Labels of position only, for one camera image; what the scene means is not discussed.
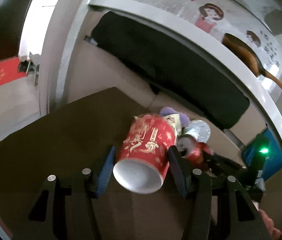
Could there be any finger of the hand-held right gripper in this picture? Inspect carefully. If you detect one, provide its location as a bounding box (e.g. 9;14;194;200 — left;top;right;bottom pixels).
202;152;249;178

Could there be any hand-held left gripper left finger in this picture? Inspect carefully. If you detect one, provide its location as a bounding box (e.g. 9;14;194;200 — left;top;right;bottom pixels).
12;145;118;240

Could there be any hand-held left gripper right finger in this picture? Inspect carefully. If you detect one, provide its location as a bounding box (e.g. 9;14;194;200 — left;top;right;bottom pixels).
167;145;272;240

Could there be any round silver scouring pad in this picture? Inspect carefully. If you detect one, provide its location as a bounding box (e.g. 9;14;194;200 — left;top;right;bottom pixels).
182;119;211;143

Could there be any red paper cup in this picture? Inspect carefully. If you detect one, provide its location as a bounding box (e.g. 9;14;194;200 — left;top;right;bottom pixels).
113;114;179;194

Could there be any pink and purple sponge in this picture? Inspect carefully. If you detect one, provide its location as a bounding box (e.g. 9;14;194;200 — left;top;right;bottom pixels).
159;107;190;127

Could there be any blue cloth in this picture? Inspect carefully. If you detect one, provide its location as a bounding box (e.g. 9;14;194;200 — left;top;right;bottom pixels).
241;127;282;182

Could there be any yellow green printed wrapper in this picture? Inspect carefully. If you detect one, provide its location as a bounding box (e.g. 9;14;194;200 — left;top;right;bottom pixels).
164;114;182;135

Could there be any white counter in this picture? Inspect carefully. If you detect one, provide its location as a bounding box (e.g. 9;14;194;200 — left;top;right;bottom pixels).
87;0;282;161

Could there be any black cloth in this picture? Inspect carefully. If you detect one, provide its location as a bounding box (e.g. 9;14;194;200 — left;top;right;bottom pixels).
91;11;250;130

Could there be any brown wok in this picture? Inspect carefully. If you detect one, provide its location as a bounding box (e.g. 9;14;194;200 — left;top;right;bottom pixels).
222;33;282;96

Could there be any white door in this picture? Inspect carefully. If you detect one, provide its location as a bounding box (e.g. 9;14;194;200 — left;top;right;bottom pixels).
18;0;65;64

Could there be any cartoon wall sticker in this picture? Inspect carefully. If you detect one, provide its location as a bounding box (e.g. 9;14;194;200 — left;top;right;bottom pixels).
246;30;281;68
194;3;225;33

